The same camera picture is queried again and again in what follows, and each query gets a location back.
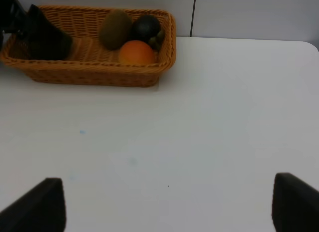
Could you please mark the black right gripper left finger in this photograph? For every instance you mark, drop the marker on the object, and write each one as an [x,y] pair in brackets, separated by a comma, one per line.
[41,209]

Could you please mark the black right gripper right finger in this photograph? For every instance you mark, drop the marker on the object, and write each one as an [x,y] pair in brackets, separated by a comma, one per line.
[295,205]

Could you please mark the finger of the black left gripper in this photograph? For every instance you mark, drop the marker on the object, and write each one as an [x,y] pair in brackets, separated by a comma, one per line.
[44,40]

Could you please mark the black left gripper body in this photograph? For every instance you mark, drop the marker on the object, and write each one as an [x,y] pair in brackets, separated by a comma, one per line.
[12,18]

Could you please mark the brown kiwi fruit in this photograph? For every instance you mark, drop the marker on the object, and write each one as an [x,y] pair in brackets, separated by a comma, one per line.
[115,29]

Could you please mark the orange peach fruit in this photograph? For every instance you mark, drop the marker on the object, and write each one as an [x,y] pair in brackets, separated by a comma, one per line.
[137,53]

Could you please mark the dark avocado fruit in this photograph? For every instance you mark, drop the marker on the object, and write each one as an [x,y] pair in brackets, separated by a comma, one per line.
[148,29]

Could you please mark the orange wicker basket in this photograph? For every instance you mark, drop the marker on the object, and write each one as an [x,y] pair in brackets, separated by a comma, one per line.
[88,62]

